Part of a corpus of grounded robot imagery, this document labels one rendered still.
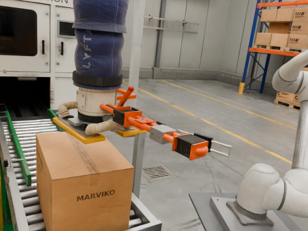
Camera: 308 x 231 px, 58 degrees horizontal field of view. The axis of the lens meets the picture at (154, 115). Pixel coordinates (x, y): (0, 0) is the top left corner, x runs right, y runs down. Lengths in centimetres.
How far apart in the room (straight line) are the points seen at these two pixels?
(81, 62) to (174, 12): 1053
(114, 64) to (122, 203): 72
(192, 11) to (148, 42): 232
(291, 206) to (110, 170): 87
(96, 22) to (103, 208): 89
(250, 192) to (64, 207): 88
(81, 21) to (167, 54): 1042
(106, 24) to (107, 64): 16
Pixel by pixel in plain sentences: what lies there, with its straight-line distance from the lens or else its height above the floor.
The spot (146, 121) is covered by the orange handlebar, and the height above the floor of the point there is 129.
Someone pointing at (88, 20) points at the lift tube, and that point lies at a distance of 121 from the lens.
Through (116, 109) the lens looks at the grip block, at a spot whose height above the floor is 130.
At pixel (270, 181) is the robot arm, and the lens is 143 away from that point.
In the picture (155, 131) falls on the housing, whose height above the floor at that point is 128.
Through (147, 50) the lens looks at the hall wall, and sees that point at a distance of 1114.
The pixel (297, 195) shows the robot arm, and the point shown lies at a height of 97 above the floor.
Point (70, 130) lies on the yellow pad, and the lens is 128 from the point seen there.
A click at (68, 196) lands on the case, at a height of 85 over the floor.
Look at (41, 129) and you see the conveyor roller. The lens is 313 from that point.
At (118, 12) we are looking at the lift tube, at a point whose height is 168.
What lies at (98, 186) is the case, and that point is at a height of 88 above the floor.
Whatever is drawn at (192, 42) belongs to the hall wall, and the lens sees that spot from 1220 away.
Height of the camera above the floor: 160
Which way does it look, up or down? 16 degrees down
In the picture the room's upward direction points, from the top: 6 degrees clockwise
